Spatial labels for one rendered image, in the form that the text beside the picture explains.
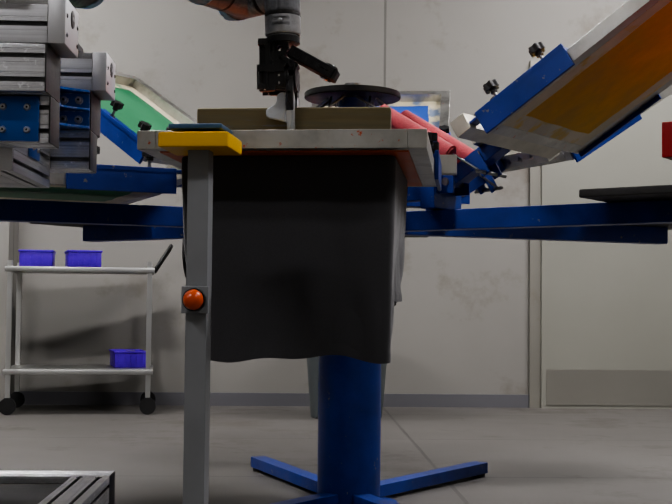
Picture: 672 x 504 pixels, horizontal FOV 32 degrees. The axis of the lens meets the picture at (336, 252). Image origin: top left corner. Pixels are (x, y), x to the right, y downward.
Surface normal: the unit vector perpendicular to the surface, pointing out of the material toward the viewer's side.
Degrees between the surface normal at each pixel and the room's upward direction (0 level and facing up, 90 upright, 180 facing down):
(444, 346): 90
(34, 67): 90
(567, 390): 90
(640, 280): 90
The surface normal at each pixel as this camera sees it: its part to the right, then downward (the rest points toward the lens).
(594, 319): 0.04, -0.04
